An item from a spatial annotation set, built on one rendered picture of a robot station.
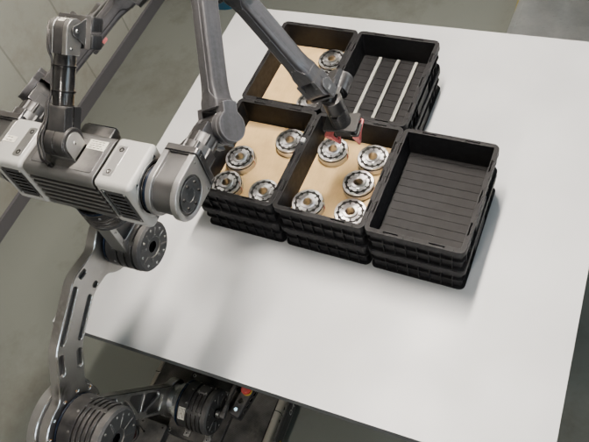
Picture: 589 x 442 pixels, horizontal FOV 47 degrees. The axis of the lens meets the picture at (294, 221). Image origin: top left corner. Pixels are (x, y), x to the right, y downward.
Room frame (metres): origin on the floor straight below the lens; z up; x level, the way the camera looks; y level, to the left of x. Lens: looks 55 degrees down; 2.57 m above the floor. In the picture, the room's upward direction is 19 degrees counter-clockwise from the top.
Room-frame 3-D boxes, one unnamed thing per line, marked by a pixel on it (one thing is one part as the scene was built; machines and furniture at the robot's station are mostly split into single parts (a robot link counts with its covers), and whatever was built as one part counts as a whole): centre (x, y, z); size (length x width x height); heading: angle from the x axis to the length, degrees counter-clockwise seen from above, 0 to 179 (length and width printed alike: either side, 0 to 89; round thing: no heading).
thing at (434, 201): (1.12, -0.42, 0.87); 0.40 x 0.30 x 0.11; 141
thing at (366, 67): (1.62, -0.44, 0.87); 0.40 x 0.30 x 0.11; 141
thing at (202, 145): (1.07, 0.16, 1.45); 0.09 x 0.08 x 0.12; 53
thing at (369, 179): (1.27, -0.23, 0.86); 0.10 x 0.10 x 0.01
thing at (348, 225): (1.31, -0.19, 0.92); 0.40 x 0.30 x 0.02; 141
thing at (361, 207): (1.18, -0.17, 0.86); 0.10 x 0.10 x 0.01
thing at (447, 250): (1.12, -0.42, 0.92); 0.40 x 0.30 x 0.02; 141
